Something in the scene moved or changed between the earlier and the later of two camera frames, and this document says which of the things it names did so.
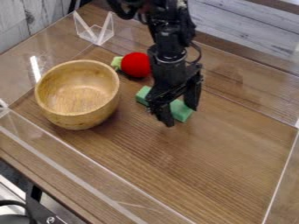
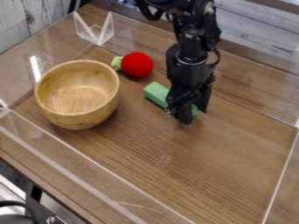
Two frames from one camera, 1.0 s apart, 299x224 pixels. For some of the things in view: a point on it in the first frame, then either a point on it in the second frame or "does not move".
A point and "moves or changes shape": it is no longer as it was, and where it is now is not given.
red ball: (134, 64) does not move
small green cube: (116, 62) does not move
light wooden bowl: (77, 92) does not move
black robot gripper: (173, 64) -> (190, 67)
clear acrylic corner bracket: (97, 34) does not move
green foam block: (180, 111) moves or changes shape
